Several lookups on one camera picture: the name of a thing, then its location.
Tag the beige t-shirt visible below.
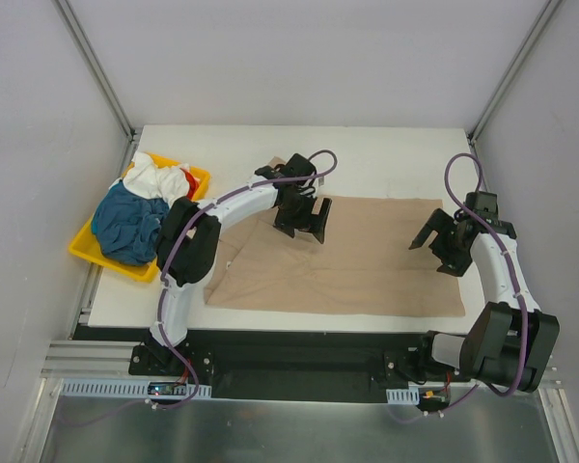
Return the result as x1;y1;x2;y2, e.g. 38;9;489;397
204;196;465;317

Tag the red orange t-shirt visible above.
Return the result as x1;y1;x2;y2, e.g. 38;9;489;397
181;169;200;200

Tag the aluminium frame rail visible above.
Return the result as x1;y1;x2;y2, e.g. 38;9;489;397
41;340;136;379

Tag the white t-shirt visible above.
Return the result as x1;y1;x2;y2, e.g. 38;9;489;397
122;151;191;207

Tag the grey cable duct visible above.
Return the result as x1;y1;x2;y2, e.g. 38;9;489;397
61;378;212;401
386;387;420;406

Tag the right grey cable duct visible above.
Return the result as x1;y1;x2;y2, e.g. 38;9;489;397
386;387;420;406

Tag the blue t-shirt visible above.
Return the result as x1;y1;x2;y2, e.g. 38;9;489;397
91;180;169;266

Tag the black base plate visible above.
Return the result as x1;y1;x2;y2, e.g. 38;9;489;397
128;330;469;403

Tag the left grey cable duct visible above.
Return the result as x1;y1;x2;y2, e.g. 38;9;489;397
61;378;212;401

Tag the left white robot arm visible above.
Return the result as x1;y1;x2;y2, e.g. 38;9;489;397
150;150;338;375

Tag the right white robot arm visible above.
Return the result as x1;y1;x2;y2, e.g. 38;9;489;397
410;191;560;395

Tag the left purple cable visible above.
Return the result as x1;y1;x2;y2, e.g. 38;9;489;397
57;149;339;425

